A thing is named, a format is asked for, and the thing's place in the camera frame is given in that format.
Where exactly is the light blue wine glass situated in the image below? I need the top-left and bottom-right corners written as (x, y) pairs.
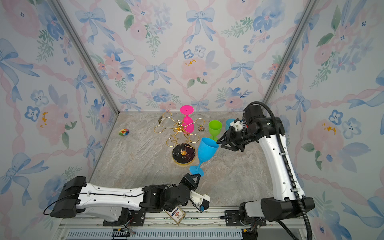
top-left (226, 119), bottom-right (235, 130)

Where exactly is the green wine glass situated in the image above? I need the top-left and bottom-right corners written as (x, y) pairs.
top-left (209, 120), bottom-right (223, 142)

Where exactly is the cyan wine glass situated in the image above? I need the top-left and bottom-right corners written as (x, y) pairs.
top-left (190, 138), bottom-right (219, 177)

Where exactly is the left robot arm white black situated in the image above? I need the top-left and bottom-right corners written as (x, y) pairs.
top-left (43, 174), bottom-right (201, 222)

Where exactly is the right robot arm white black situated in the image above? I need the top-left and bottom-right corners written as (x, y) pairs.
top-left (217, 102), bottom-right (315, 240)

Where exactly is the magenta wine glass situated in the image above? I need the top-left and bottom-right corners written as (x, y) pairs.
top-left (180, 105), bottom-right (195, 134)

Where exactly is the small framed card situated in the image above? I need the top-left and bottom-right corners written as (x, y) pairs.
top-left (166, 207), bottom-right (186, 225)

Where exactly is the rainbow flower plush toy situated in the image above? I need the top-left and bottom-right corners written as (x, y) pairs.
top-left (119, 129), bottom-right (130, 136)

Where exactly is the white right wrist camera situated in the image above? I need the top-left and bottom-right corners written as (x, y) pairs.
top-left (231, 119), bottom-right (248, 132)

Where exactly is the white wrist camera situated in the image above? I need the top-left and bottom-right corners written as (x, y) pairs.
top-left (231, 119), bottom-right (248, 132)
top-left (190, 191), bottom-right (211, 212)

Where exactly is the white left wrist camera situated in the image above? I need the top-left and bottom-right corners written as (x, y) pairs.
top-left (190, 191), bottom-right (211, 212)

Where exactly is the gold wire glass rack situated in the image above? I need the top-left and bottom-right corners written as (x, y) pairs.
top-left (154, 110), bottom-right (206, 167)

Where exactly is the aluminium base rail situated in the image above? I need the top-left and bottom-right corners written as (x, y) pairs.
top-left (53, 207), bottom-right (308, 240)

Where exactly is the aluminium corner post left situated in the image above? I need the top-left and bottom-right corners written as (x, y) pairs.
top-left (48, 0), bottom-right (120, 115)

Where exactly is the aluminium corner post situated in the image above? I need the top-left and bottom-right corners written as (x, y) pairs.
top-left (48, 0), bottom-right (120, 115)
top-left (263, 0), bottom-right (318, 104)

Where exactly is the aluminium corner post right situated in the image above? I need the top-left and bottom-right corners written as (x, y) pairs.
top-left (263, 0), bottom-right (318, 104)

